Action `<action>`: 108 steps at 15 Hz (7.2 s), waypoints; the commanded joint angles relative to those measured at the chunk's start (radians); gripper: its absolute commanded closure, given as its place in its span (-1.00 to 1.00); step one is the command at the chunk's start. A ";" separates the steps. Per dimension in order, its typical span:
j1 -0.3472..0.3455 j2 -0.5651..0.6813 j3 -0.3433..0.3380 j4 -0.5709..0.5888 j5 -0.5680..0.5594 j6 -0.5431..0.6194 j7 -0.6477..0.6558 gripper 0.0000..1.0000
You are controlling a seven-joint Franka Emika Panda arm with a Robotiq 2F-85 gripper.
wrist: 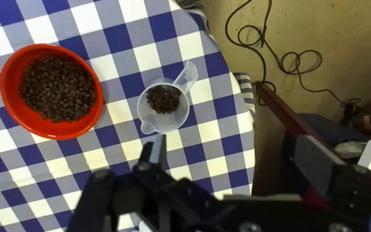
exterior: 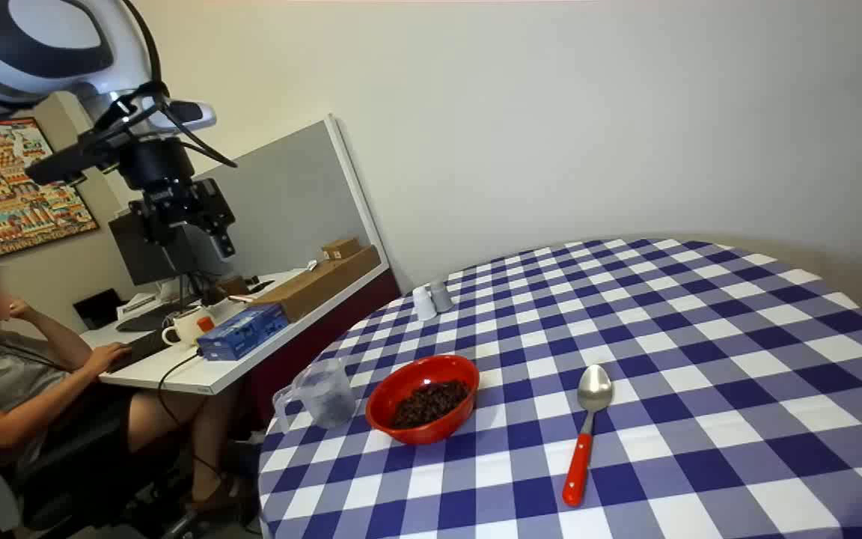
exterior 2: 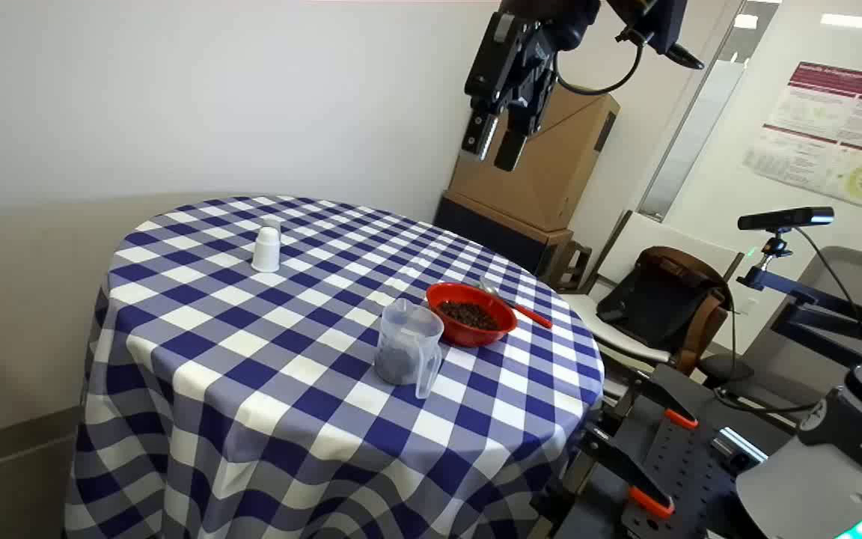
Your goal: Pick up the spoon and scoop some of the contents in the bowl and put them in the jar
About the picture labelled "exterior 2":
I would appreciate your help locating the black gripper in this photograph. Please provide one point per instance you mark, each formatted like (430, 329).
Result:
(516, 71)

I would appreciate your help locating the white wall poster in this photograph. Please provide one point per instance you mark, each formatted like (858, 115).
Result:
(840, 140)

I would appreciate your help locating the black case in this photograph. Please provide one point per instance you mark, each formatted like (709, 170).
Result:
(495, 235)

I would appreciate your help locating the dark brown beans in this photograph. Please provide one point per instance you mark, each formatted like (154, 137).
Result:
(468, 314)

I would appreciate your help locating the red plastic bowl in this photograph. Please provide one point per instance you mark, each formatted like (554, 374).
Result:
(476, 333)

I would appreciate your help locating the black stereo camera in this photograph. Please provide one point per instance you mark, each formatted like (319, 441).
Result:
(786, 218)

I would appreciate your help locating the clear plastic measuring cup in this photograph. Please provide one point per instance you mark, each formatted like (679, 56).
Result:
(406, 345)

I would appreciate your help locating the blue black camera stand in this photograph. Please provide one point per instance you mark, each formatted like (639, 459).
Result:
(799, 294)

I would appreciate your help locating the dark brown bag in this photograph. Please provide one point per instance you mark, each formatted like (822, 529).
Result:
(666, 294)

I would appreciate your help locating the wooden chair white seat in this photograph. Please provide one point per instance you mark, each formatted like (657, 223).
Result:
(702, 345)

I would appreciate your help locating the blue white checkered tablecloth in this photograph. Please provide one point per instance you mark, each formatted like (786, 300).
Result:
(283, 401)

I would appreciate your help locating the large brown cardboard box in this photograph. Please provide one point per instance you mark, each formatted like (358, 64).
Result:
(539, 175)

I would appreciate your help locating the red plastic spoon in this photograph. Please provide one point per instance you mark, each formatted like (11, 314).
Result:
(533, 315)

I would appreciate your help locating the small white bottle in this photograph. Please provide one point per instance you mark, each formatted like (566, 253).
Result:
(266, 253)

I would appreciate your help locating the black orange clamp stand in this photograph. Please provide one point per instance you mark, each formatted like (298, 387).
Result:
(688, 480)

